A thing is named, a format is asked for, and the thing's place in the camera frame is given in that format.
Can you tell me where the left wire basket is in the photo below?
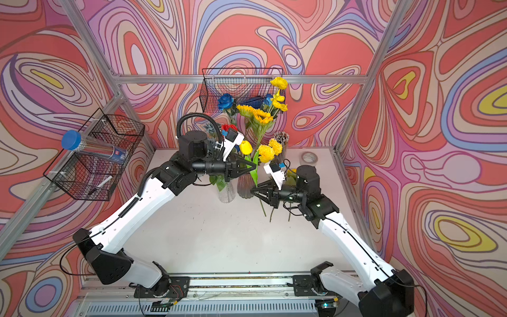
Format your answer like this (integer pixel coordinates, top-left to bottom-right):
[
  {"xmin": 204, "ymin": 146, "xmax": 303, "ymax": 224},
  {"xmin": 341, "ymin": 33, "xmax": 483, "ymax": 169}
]
[{"xmin": 43, "ymin": 109, "xmax": 145, "ymax": 201}]

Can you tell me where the tall sunflower bunch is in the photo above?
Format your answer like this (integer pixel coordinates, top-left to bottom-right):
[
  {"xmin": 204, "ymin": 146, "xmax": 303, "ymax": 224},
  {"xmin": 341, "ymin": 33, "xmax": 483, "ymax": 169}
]
[{"xmin": 236, "ymin": 105, "xmax": 274, "ymax": 125}]

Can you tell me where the yellow carnation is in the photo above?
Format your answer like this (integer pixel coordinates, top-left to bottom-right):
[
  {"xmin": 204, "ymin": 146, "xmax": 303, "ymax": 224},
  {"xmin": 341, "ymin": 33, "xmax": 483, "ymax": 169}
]
[{"xmin": 258, "ymin": 139, "xmax": 283, "ymax": 163}]

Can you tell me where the red rose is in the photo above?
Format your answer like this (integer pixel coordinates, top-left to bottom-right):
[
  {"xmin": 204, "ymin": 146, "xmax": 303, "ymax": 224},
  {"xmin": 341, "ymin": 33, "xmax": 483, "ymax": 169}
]
[{"xmin": 222, "ymin": 124, "xmax": 238, "ymax": 132}]

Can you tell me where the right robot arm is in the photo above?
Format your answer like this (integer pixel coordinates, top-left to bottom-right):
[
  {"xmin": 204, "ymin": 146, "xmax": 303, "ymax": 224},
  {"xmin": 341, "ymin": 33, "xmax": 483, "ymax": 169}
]
[{"xmin": 251, "ymin": 162, "xmax": 415, "ymax": 316}]

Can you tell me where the wire basket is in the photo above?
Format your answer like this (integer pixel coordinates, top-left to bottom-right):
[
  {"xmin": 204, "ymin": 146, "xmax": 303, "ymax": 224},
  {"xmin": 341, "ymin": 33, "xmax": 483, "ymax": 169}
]
[
  {"xmin": 199, "ymin": 67, "xmax": 284, "ymax": 114},
  {"xmin": 43, "ymin": 109, "xmax": 145, "ymax": 201}
]

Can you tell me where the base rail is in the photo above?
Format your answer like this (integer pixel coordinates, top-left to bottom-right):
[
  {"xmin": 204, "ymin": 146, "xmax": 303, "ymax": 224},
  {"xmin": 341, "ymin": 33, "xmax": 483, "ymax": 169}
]
[{"xmin": 70, "ymin": 272, "xmax": 353, "ymax": 316}]

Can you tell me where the clear textured glass vase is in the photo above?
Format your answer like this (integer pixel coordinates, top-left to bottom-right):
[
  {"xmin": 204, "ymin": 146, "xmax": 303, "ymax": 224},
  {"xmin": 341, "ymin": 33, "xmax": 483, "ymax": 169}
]
[{"xmin": 218, "ymin": 182, "xmax": 236, "ymax": 203}]

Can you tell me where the yellow tulip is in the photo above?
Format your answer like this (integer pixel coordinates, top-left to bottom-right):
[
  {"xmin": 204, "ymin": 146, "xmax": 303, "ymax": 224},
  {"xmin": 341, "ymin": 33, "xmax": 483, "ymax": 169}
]
[{"xmin": 239, "ymin": 140, "xmax": 268, "ymax": 217}]

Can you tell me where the back wire basket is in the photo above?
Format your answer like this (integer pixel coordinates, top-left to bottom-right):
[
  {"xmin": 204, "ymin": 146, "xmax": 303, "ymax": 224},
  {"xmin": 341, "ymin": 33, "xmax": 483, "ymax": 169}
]
[{"xmin": 199, "ymin": 67, "xmax": 284, "ymax": 114}]

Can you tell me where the tall yellow flower sprig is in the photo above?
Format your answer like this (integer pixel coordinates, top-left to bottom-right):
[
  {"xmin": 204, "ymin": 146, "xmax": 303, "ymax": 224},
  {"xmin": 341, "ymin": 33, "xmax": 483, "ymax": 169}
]
[{"xmin": 270, "ymin": 77, "xmax": 289, "ymax": 112}]

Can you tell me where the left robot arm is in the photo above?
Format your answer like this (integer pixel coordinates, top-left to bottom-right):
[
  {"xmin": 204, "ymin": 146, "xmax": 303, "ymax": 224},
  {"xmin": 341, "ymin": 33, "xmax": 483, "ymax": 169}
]
[{"xmin": 73, "ymin": 113, "xmax": 256, "ymax": 293}]

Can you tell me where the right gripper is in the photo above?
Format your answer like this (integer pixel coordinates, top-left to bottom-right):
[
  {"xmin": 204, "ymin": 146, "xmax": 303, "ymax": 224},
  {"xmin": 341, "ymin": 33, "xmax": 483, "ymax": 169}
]
[{"xmin": 250, "ymin": 179, "xmax": 306, "ymax": 209}]

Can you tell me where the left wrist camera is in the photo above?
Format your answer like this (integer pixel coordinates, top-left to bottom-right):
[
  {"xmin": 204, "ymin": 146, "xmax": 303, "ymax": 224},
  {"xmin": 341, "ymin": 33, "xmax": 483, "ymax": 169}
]
[{"xmin": 223, "ymin": 128, "xmax": 244, "ymax": 162}]

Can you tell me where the clear tape roll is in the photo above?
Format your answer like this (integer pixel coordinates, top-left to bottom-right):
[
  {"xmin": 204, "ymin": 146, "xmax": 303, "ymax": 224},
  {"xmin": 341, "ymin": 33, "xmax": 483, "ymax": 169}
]
[{"xmin": 300, "ymin": 151, "xmax": 318, "ymax": 166}]

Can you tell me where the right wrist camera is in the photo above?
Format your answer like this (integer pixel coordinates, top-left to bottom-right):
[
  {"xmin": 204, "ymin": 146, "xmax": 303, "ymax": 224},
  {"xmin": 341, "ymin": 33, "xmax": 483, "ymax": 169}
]
[{"xmin": 264, "ymin": 160, "xmax": 287, "ymax": 190}]

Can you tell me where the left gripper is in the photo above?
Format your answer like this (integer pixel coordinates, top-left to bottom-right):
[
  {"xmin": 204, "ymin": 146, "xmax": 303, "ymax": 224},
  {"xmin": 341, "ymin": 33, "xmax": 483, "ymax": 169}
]
[{"xmin": 189, "ymin": 152, "xmax": 256, "ymax": 184}]

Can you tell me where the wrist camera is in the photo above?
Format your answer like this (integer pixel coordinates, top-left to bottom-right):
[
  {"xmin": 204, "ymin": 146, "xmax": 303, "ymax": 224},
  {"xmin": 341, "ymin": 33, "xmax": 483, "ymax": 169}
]
[
  {"xmin": 264, "ymin": 160, "xmax": 287, "ymax": 190},
  {"xmin": 223, "ymin": 128, "xmax": 244, "ymax": 162}
]

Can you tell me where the pink ribbed glass vase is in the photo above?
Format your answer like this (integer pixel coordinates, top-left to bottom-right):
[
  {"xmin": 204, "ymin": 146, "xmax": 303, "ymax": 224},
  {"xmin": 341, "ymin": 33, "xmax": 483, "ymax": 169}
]
[{"xmin": 237, "ymin": 174, "xmax": 256, "ymax": 199}]

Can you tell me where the white marker pen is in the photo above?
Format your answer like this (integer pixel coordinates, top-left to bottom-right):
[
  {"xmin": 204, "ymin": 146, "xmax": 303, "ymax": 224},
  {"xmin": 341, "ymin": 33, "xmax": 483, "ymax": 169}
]
[{"xmin": 88, "ymin": 175, "xmax": 112, "ymax": 195}]

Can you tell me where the tube with blue cap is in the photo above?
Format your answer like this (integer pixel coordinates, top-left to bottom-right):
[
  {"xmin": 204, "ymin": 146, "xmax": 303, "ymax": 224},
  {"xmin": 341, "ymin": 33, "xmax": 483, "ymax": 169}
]
[{"xmin": 61, "ymin": 130, "xmax": 128, "ymax": 165}]

